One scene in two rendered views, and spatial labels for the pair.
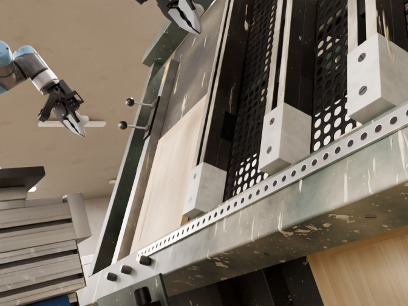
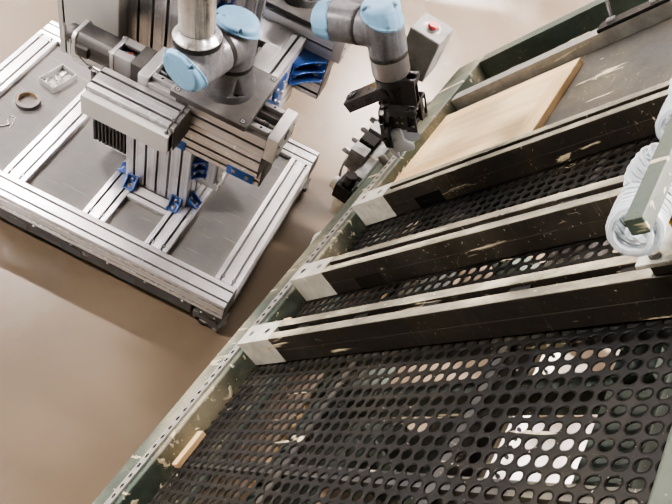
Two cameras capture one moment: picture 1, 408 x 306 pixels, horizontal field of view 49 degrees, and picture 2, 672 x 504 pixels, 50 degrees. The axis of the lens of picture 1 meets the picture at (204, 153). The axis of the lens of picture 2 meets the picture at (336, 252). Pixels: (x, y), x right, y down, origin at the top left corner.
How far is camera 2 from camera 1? 1.89 m
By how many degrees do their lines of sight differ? 80
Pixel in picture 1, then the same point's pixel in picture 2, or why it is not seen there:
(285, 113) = (315, 276)
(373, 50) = (260, 338)
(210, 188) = (373, 210)
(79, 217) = (269, 151)
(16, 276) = (221, 150)
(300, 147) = (311, 292)
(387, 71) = (253, 347)
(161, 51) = not seen: outside the picture
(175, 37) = not seen: outside the picture
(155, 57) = not seen: outside the picture
